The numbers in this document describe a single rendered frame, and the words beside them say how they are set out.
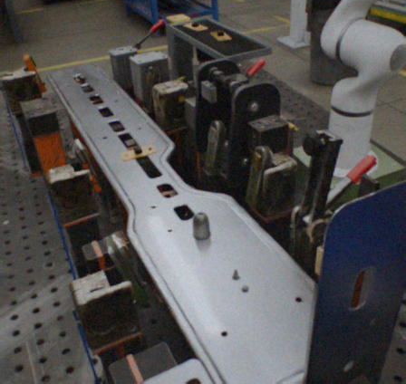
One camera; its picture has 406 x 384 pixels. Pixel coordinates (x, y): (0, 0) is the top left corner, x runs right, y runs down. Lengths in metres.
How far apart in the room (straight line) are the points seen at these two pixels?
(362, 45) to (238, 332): 0.78
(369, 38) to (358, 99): 0.17
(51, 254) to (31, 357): 0.33
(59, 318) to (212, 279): 0.52
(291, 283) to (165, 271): 0.21
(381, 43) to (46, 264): 1.02
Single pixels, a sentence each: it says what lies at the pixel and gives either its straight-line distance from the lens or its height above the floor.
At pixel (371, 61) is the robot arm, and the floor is 1.15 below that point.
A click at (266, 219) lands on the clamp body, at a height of 0.95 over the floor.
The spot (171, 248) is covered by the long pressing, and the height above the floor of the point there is 1.00.
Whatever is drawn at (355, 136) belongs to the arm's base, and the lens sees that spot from 1.35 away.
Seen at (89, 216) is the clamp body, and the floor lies 0.93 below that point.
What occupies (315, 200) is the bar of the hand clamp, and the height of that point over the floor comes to 1.11.
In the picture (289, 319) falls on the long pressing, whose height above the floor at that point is 1.00.
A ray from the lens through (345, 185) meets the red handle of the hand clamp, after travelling 0.79.
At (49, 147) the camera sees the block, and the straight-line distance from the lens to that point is 1.38.
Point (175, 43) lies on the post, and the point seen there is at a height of 1.09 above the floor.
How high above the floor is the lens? 1.55
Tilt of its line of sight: 34 degrees down
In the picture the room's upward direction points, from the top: 4 degrees counter-clockwise
